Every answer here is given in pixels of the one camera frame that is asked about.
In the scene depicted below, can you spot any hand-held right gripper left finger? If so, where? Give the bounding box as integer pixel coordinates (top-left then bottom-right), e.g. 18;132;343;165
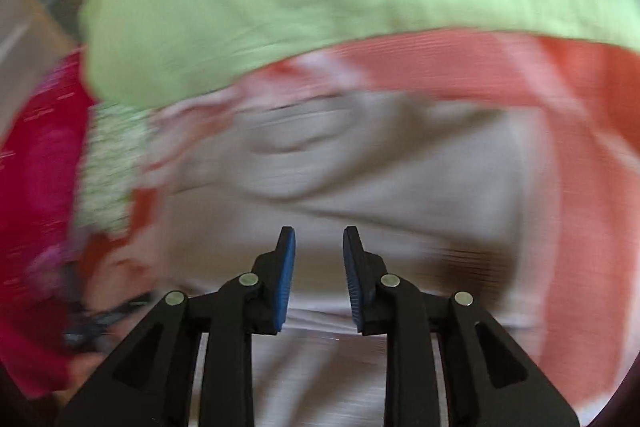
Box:
55;226;297;427

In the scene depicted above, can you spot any red rose print pillow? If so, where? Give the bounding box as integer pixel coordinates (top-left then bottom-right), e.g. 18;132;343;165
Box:
0;49;98;398

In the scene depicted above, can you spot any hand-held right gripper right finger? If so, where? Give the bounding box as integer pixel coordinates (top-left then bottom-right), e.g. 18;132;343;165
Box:
342;226;581;427

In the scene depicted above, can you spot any orange and white patterned blanket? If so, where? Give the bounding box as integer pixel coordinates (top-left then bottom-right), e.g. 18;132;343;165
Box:
75;29;640;418

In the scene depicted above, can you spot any pink floral cloth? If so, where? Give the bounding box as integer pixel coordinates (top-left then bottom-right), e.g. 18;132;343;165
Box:
20;242;81;308

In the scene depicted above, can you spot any grey knitted sweater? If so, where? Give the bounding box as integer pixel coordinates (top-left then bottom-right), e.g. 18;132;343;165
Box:
155;89;563;427

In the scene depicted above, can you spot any green and white checked pillow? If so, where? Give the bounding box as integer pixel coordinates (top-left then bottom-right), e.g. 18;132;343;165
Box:
75;102;156;238

